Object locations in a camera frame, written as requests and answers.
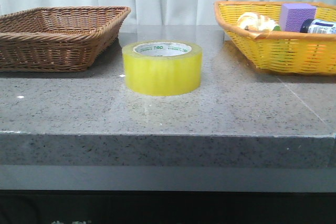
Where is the toy croissant bread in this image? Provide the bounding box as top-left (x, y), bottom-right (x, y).
top-left (236, 12), bottom-right (278, 32)

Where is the purple foam block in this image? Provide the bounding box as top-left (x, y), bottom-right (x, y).
top-left (279, 3), bottom-right (317, 32)

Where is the yellow tape roll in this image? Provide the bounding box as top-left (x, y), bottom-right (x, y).
top-left (122, 40), bottom-right (203, 96)

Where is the brown wicker basket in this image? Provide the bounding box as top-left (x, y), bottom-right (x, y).
top-left (1, 6), bottom-right (131, 72)

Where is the black jar with label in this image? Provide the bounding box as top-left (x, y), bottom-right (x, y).
top-left (300, 19), bottom-right (335, 34)

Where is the yellow woven basket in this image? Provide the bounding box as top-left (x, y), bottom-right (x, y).
top-left (214, 1), bottom-right (335, 75)

